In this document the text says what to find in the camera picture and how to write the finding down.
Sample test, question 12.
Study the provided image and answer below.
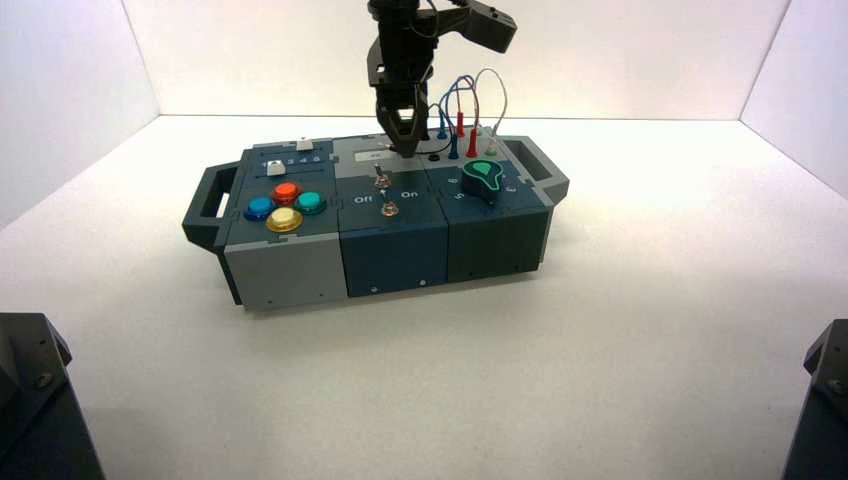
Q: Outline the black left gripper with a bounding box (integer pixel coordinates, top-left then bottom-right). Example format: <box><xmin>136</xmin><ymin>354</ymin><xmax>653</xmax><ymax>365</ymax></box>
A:
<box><xmin>367</xmin><ymin>11</ymin><xmax>439</xmax><ymax>158</ymax></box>

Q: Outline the black banana plug wire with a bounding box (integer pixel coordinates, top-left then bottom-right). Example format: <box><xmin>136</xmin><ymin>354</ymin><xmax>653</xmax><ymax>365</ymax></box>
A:
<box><xmin>413</xmin><ymin>96</ymin><xmax>457</xmax><ymax>158</ymax></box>

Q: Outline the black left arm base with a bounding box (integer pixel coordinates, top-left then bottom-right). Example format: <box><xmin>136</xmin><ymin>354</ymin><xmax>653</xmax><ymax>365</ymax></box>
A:
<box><xmin>0</xmin><ymin>312</ymin><xmax>106</xmax><ymax>480</ymax></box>

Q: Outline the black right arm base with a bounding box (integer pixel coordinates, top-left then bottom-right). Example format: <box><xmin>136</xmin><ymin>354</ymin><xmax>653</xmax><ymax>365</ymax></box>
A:
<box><xmin>781</xmin><ymin>319</ymin><xmax>848</xmax><ymax>480</ymax></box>

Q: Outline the green teardrop rotary knob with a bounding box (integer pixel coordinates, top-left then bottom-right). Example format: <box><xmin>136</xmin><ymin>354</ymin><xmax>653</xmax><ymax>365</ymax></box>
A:
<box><xmin>460</xmin><ymin>160</ymin><xmax>508</xmax><ymax>207</ymax></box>

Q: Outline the teal round push button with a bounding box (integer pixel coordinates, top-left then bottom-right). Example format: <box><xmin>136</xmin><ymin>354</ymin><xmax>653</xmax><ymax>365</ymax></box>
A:
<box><xmin>295</xmin><ymin>192</ymin><xmax>329</xmax><ymax>217</ymax></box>

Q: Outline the blue grey modular task box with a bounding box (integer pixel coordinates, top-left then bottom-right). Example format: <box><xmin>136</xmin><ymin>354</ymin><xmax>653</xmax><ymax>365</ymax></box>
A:
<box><xmin>182</xmin><ymin>134</ymin><xmax>572</xmax><ymax>313</ymax></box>

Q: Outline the yellow round push button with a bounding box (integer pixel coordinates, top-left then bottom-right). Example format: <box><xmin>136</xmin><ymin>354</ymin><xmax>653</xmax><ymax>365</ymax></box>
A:
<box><xmin>266</xmin><ymin>207</ymin><xmax>305</xmax><ymax>235</ymax></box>

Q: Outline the blue round push button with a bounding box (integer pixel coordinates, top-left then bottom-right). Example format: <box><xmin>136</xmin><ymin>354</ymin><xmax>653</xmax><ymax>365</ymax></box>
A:
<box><xmin>244</xmin><ymin>196</ymin><xmax>276</xmax><ymax>223</ymax></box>

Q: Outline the blue banana plug wire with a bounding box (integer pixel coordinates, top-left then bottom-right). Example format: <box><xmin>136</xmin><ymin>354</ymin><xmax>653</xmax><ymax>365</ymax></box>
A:
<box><xmin>436</xmin><ymin>74</ymin><xmax>477</xmax><ymax>161</ymax></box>

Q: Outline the red banana plug wire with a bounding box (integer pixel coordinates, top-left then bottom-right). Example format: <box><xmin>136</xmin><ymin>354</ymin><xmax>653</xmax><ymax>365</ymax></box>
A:
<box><xmin>454</xmin><ymin>79</ymin><xmax>482</xmax><ymax>159</ymax></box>

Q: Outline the white banana plug wire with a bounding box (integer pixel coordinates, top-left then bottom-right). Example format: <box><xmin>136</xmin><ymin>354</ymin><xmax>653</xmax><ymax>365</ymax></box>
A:
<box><xmin>474</xmin><ymin>68</ymin><xmax>509</xmax><ymax>154</ymax></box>

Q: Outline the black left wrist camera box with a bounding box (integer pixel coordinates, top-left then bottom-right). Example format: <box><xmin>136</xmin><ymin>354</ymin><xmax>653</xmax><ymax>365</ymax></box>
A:
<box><xmin>437</xmin><ymin>0</ymin><xmax>519</xmax><ymax>56</ymax></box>

